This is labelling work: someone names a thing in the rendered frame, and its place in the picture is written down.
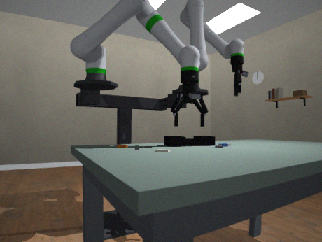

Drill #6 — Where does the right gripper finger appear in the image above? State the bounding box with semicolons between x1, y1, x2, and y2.
193;97;208;127
170;94;190;126

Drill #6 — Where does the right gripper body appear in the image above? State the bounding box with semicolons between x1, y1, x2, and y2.
182;82;197;104

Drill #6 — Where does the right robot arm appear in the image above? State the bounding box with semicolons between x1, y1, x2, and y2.
70;0;200;83

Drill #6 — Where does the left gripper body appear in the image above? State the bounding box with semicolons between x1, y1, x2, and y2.
232;64;243;74

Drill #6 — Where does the black three-compartment bin rack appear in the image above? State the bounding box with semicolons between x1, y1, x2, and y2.
164;136;215;147

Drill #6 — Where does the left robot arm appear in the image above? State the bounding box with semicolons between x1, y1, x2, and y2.
180;0;245;72

